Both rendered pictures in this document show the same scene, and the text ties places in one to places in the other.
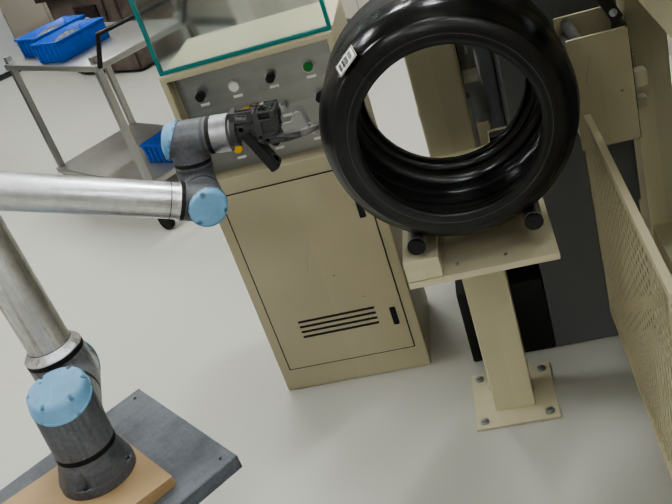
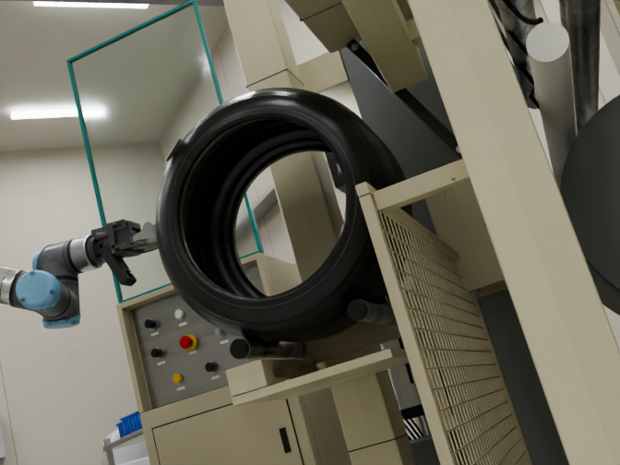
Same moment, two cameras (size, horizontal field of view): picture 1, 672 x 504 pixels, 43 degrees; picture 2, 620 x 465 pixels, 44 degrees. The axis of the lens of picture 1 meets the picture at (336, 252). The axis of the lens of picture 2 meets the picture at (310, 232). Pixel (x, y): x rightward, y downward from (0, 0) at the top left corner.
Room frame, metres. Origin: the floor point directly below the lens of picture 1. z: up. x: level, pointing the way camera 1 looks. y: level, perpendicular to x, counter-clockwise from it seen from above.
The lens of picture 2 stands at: (0.08, -0.50, 0.68)
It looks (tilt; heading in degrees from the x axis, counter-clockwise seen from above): 14 degrees up; 3
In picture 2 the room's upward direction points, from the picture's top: 16 degrees counter-clockwise
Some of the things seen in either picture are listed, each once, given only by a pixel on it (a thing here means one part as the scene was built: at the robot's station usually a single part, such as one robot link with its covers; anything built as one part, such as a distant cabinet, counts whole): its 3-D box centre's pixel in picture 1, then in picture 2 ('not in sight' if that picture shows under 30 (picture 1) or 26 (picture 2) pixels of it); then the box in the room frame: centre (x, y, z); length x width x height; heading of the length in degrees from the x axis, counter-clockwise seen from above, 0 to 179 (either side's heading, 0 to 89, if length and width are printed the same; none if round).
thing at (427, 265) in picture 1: (421, 233); (277, 375); (1.91, -0.23, 0.84); 0.36 x 0.09 x 0.06; 167
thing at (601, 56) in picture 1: (596, 77); (472, 232); (2.01, -0.78, 1.05); 0.20 x 0.15 x 0.30; 167
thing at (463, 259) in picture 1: (477, 233); (335, 375); (1.88, -0.36, 0.80); 0.37 x 0.36 x 0.02; 77
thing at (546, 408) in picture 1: (513, 394); not in sight; (2.13, -0.40, 0.01); 0.27 x 0.27 x 0.02; 77
